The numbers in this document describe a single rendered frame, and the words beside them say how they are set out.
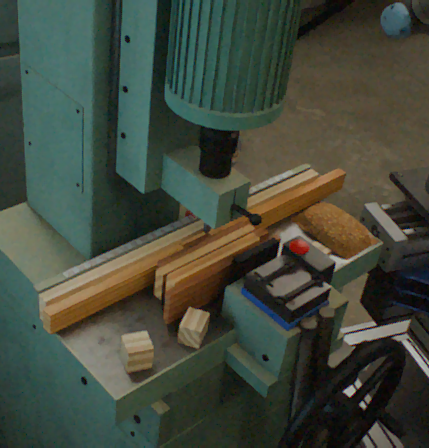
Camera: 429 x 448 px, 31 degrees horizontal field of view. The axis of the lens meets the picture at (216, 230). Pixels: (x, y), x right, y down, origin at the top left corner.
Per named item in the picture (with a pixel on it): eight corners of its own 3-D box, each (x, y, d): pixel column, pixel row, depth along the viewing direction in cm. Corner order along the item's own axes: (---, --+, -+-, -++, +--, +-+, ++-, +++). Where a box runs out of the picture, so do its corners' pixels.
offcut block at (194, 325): (187, 323, 119) (189, 306, 117) (207, 329, 118) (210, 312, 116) (177, 342, 115) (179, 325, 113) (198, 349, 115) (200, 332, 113)
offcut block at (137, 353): (145, 349, 114) (146, 329, 111) (152, 368, 111) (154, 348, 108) (119, 354, 112) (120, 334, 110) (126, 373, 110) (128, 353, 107)
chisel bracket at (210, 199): (213, 238, 122) (219, 195, 117) (158, 194, 130) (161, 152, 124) (246, 222, 126) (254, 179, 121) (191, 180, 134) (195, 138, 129)
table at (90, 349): (154, 474, 104) (157, 447, 100) (33, 340, 121) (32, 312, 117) (418, 295, 139) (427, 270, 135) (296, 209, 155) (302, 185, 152)
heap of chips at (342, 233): (346, 260, 135) (351, 244, 133) (289, 219, 142) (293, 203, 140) (378, 241, 140) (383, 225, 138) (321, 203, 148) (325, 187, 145)
